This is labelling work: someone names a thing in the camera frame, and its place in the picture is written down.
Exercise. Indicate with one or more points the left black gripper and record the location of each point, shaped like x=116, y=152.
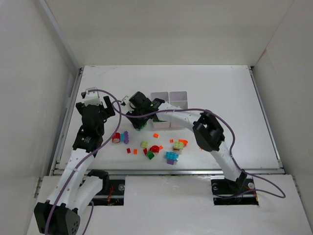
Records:
x=107, y=105

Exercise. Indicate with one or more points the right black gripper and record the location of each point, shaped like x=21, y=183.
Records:
x=137, y=122

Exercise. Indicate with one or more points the purple flower lego piece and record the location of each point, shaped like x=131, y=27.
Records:
x=125, y=137

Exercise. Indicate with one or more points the red cylinder lego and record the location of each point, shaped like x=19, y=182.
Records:
x=116, y=138

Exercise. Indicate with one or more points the lime pink lego brick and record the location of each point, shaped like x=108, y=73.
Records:
x=178, y=146

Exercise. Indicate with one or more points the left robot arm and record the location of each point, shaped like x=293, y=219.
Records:
x=61, y=213

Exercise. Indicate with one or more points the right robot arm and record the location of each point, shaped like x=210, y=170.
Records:
x=208, y=132

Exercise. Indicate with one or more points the right white compartment tray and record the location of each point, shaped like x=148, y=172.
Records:
x=178, y=99

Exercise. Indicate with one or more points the red dome lego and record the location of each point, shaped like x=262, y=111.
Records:
x=155, y=149

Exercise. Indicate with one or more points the orange teardrop lego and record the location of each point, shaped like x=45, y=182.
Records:
x=185, y=142

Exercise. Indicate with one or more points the blue lego brick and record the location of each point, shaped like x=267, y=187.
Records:
x=172, y=156

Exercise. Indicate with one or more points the purple lego under blue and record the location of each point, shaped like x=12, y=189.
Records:
x=171, y=162

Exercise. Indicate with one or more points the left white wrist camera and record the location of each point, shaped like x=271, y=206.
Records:
x=91, y=97

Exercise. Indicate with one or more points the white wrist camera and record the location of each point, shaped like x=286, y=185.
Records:
x=91, y=97
x=125, y=101

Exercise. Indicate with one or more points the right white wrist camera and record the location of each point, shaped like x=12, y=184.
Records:
x=125, y=101

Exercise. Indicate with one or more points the metal rail front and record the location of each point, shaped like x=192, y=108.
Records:
x=188, y=172

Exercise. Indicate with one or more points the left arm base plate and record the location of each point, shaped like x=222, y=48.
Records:
x=113, y=196

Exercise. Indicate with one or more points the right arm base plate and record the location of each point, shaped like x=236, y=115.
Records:
x=226, y=193

